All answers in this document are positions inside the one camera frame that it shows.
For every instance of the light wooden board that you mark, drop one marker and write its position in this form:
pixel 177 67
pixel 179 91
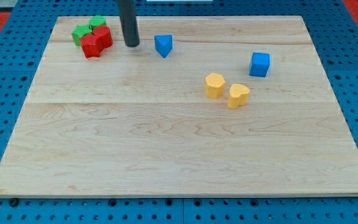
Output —
pixel 132 124

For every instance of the red cylinder block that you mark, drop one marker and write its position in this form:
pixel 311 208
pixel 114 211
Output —
pixel 104 34

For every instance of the blue cube block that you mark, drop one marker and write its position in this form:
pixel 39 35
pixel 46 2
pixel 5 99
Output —
pixel 259 64

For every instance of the green star block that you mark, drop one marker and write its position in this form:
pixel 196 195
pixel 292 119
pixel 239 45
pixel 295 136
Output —
pixel 80 31

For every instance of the blue triangle block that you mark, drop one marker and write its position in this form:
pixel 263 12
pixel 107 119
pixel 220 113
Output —
pixel 163 44

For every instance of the yellow heart block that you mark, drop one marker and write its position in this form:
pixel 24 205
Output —
pixel 238 95

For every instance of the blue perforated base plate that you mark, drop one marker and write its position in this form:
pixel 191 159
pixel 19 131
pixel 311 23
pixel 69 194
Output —
pixel 22 43

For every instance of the red star block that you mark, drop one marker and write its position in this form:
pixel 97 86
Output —
pixel 91 45

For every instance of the green cylinder block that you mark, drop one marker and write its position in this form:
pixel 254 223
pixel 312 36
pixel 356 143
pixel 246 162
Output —
pixel 97 21

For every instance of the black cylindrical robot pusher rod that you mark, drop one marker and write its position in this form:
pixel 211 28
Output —
pixel 128 21

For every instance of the yellow hexagon block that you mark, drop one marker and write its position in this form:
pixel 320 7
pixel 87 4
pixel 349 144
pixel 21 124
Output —
pixel 214 85

